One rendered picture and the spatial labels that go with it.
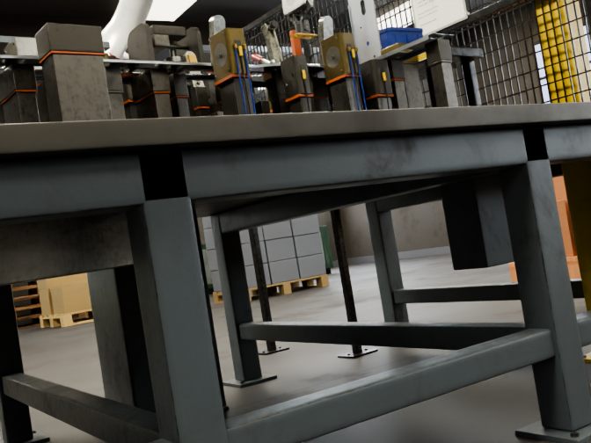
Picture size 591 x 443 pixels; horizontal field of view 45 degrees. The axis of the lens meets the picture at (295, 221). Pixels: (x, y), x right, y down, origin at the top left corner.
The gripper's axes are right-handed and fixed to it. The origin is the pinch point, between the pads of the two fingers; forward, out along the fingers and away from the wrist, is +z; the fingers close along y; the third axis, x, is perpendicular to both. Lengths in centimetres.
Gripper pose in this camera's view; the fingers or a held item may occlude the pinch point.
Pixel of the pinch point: (302, 28)
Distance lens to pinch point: 227.5
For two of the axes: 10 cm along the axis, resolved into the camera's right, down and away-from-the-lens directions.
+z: 1.6, 9.9, -0.4
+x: 7.8, -1.1, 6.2
